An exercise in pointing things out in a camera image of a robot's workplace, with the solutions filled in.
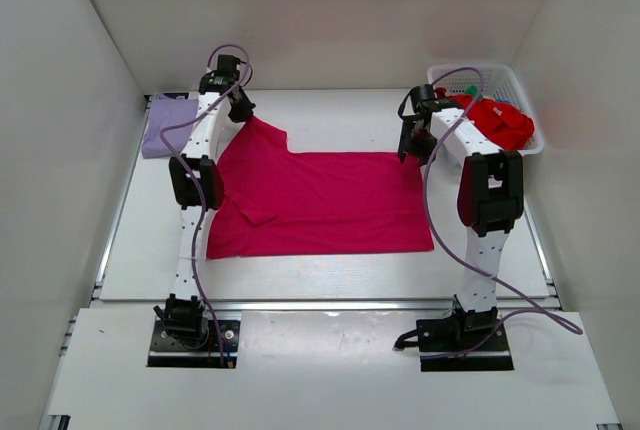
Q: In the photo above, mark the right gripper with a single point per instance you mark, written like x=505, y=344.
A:
x=407, y=150

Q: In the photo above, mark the folded lilac t-shirt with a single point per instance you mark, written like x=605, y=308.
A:
x=166, y=110

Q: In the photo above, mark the red cloth in basket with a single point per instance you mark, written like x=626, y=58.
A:
x=486, y=127

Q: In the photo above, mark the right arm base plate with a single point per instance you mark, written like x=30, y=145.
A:
x=443, y=347

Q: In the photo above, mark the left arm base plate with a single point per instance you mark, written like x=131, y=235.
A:
x=168, y=349

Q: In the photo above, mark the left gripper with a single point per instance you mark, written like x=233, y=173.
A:
x=245, y=113

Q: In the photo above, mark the white plastic basket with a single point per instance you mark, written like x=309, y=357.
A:
x=495, y=80

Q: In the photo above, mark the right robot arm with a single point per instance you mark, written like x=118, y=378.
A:
x=490, y=200

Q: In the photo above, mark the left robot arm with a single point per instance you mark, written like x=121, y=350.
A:
x=199, y=192

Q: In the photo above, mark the green cloth in basket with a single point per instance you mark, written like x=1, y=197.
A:
x=473, y=92

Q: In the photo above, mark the pink t-shirt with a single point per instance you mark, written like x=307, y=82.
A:
x=281, y=203

